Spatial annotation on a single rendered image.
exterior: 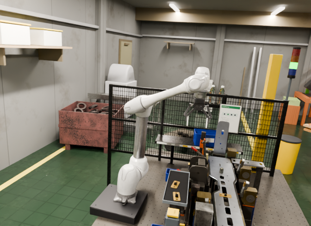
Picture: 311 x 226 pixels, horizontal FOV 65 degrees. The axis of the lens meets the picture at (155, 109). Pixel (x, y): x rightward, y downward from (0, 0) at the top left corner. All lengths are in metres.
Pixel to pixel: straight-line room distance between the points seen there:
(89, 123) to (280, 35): 7.32
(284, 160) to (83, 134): 3.60
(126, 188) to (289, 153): 3.32
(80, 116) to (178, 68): 5.80
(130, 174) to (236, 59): 7.99
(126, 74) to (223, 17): 4.01
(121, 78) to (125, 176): 4.74
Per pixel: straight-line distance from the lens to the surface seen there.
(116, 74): 6.62
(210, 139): 2.59
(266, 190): 2.75
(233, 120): 2.74
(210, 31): 9.57
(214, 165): 2.30
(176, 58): 9.67
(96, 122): 4.57
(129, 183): 2.04
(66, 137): 4.87
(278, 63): 2.77
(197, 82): 1.49
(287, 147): 4.73
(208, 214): 1.53
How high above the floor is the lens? 1.99
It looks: 14 degrees down
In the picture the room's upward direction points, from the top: 4 degrees clockwise
